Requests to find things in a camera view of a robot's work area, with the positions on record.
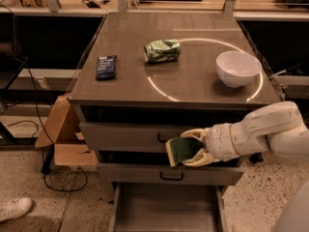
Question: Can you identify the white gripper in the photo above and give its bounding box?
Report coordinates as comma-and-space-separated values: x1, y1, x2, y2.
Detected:
181, 123, 239, 167

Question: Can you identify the green yellow sponge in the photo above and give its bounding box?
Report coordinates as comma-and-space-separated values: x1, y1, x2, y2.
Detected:
165, 137, 204, 166

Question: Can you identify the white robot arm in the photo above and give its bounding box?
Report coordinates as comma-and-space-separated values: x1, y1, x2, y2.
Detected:
183, 101, 309, 232

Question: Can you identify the middle grey drawer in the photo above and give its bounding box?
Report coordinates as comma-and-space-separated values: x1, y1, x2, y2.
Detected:
97, 163, 243, 186

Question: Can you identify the grey drawer cabinet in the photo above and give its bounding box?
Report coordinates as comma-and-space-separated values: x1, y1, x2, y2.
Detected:
68, 11, 284, 186

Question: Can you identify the open bottom grey drawer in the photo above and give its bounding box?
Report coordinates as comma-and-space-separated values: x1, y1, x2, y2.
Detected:
108, 183, 228, 232

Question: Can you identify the top grey drawer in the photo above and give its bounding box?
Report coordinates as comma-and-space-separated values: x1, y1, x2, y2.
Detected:
79, 121, 267, 157

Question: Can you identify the white bowl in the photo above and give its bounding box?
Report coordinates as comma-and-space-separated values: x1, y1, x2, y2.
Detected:
216, 51, 262, 88

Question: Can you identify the dark blue snack bar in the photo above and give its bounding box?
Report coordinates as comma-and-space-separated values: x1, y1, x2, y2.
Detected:
96, 55, 117, 80

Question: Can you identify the brown cardboard box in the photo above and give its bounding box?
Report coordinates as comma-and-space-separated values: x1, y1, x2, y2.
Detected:
35, 95, 98, 171

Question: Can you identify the white sneaker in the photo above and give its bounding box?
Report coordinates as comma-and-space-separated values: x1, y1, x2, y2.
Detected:
0, 197, 33, 222

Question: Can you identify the black top drawer handle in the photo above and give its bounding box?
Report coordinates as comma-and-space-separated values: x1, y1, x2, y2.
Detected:
156, 133, 169, 143

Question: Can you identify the black drawer handle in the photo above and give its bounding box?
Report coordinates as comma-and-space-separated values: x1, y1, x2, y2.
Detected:
159, 172, 184, 182
156, 133, 169, 143

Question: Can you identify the black middle drawer handle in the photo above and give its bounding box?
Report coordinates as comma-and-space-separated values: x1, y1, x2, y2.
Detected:
159, 172, 184, 182

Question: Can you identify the black floor cable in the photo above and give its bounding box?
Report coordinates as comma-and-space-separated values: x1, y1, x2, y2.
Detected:
0, 56, 89, 193

